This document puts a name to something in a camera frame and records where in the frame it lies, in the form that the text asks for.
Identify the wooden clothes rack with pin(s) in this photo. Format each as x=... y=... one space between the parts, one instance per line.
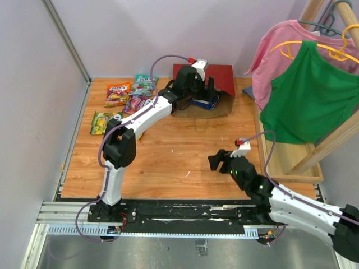
x=300 y=163

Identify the purple black cherry candy bag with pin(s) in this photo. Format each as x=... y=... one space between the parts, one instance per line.
x=135 y=103

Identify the teal Fox's mint candy bag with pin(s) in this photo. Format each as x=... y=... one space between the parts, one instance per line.
x=143 y=85

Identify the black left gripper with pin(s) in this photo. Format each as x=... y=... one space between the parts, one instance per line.
x=206 y=94

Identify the green tank top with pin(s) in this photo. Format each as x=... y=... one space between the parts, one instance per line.
x=309 y=71

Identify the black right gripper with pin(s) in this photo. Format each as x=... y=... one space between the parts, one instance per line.
x=222 y=156

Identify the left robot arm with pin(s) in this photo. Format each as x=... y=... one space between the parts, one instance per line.
x=118 y=149

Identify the blue grey mat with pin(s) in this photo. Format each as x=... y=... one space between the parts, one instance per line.
x=248 y=91

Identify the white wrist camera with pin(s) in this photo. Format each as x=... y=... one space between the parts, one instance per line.
x=200 y=65
x=242 y=147

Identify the pink t-shirt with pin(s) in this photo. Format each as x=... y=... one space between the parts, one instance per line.
x=268 y=66

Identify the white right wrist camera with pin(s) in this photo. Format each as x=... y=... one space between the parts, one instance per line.
x=242 y=147

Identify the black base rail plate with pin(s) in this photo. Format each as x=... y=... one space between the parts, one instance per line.
x=181 y=217

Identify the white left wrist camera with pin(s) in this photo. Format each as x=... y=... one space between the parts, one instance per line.
x=200 y=65

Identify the orange Fox's fruits candy bag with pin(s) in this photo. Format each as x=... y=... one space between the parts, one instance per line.
x=117 y=94

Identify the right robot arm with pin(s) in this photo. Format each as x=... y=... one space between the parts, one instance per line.
x=336 y=226

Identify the red paper bag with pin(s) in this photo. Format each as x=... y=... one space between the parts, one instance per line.
x=225 y=87

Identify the teal clothes hanger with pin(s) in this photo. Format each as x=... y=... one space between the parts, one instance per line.
x=325 y=30

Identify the aluminium frame post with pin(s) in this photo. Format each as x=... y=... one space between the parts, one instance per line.
x=57 y=21

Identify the green yellow Fox's candy bag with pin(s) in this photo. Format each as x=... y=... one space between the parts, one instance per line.
x=100 y=120

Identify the blue Doritos chips bag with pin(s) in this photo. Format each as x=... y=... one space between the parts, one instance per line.
x=208 y=105

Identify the yellow clothes hanger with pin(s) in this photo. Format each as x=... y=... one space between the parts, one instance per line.
x=338 y=55

